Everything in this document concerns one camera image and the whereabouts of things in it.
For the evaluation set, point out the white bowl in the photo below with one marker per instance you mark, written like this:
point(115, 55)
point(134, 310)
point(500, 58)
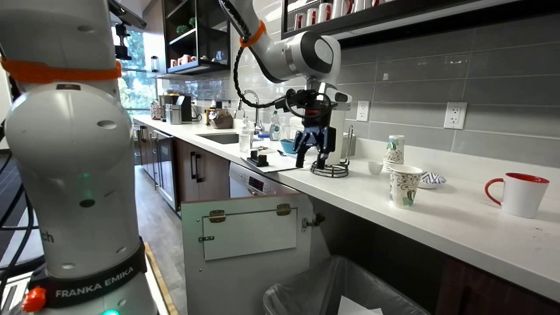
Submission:
point(374, 167)

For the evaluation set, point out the black object on tray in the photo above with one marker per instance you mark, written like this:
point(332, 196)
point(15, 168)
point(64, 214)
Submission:
point(255, 158)

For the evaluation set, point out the grey trash bin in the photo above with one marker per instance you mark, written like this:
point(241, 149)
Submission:
point(322, 287)

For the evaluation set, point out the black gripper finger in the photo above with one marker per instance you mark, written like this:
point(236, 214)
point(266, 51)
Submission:
point(301, 147)
point(323, 153)

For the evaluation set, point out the white tray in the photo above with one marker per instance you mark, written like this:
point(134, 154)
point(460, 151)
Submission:
point(273, 163)

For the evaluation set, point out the white paper in bin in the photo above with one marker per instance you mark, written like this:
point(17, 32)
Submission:
point(346, 307)

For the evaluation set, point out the black wire towel holder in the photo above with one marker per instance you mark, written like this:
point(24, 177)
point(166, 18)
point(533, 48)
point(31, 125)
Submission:
point(337, 170)

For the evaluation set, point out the blue bowl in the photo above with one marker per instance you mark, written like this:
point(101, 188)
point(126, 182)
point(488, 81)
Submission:
point(287, 146)

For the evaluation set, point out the sink faucet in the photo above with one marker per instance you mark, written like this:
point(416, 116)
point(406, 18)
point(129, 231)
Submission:
point(243, 112)

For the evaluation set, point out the blue patterned small dish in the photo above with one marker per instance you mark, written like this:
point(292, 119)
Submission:
point(430, 181)

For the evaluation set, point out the dishwasher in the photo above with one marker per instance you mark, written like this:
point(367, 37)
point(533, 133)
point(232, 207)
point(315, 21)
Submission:
point(246, 182)

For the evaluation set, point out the patterned paper cup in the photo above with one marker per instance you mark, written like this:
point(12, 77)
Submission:
point(402, 184)

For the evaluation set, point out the patterned tall can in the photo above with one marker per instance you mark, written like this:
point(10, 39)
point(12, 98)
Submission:
point(393, 153)

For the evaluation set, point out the open cabinet door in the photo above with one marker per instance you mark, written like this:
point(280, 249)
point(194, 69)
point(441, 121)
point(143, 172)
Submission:
point(236, 249)

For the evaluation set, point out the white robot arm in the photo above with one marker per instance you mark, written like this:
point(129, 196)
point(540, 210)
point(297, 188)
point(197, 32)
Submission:
point(71, 142)

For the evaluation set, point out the red and white mug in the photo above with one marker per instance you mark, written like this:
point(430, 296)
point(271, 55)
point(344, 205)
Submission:
point(521, 193)

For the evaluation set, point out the clear water bottle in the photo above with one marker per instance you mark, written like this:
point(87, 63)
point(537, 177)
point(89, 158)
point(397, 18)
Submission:
point(245, 137)

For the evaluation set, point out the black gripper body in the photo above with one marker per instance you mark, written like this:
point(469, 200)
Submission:
point(315, 119)

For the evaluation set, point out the white paper towel roll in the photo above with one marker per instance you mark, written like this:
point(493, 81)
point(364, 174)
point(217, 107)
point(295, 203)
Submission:
point(337, 125)

